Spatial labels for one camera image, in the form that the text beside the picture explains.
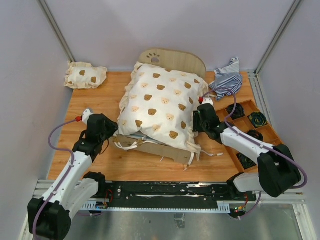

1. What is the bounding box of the large bear print cushion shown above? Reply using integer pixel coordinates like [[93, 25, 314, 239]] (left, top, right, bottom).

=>
[[117, 62, 209, 166]]

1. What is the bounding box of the wooden striped pet bed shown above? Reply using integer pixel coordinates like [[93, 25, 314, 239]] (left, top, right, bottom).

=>
[[114, 48, 206, 167]]

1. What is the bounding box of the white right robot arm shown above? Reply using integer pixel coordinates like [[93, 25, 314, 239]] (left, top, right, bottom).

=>
[[193, 103, 303, 200]]

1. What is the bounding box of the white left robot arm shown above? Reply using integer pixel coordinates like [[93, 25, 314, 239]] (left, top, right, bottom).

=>
[[27, 108, 118, 240]]

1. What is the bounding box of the wooden compartment tray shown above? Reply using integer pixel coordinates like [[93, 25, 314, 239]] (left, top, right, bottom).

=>
[[226, 100, 283, 173]]

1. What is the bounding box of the blue striped cloth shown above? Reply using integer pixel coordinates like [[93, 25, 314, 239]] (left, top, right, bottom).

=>
[[209, 57, 243, 101]]

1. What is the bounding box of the blue yellow rolled fabric item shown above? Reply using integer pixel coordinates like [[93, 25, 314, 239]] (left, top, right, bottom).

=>
[[248, 111, 268, 129]]

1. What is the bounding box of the black orange rolled fabric item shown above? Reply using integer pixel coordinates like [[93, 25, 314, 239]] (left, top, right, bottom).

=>
[[246, 129, 264, 141]]

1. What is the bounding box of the small bear print pillow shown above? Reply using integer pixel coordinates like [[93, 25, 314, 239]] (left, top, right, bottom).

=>
[[64, 61, 108, 89]]

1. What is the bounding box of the dark rolled fabric item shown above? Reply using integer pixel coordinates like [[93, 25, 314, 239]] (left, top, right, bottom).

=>
[[236, 153, 256, 170]]

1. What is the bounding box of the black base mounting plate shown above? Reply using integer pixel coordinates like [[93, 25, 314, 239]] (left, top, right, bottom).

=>
[[96, 181, 257, 208]]

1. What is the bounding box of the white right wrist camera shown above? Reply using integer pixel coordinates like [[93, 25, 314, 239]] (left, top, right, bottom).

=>
[[201, 97, 214, 106]]

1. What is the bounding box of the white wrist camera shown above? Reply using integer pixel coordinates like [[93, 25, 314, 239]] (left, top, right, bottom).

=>
[[201, 97, 214, 106], [81, 108, 94, 124]]

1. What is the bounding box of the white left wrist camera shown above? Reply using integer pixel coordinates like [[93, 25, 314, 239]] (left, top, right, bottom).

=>
[[81, 108, 94, 124]]

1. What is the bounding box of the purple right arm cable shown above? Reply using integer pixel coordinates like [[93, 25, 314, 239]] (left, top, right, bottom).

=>
[[199, 86, 308, 221]]

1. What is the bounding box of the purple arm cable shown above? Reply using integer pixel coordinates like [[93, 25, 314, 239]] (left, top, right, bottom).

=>
[[199, 86, 308, 221], [31, 117, 83, 240]]

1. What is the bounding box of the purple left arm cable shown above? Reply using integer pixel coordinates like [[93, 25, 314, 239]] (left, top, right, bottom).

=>
[[31, 117, 83, 240]]

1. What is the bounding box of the grey slotted cable duct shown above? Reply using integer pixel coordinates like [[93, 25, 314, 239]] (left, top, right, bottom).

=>
[[80, 201, 231, 214]]

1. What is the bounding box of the left aluminium frame post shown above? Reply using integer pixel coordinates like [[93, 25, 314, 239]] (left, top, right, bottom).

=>
[[36, 0, 75, 62]]

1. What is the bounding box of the aluminium frame post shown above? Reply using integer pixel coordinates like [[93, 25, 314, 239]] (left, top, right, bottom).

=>
[[254, 0, 304, 75], [36, 0, 75, 62]]

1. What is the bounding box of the right aluminium frame post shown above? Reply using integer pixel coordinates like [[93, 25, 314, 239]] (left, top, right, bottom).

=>
[[254, 0, 304, 75]]

